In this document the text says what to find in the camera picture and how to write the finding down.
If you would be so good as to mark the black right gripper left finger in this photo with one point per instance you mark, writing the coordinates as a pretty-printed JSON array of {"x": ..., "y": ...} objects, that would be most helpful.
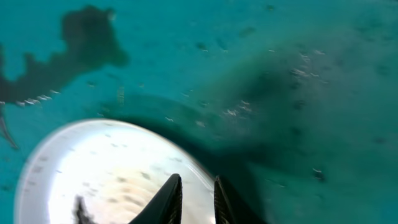
[{"x": 166, "y": 206}]

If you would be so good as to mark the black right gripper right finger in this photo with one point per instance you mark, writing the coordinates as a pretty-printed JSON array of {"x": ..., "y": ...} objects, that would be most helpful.
[{"x": 223, "y": 201}]

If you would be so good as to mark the light blue-rimmed plate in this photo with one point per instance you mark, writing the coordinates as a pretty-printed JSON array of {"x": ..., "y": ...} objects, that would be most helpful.
[{"x": 113, "y": 169}]

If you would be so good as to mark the teal plastic serving tray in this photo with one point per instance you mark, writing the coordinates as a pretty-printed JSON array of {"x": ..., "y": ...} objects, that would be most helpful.
[{"x": 295, "y": 102}]

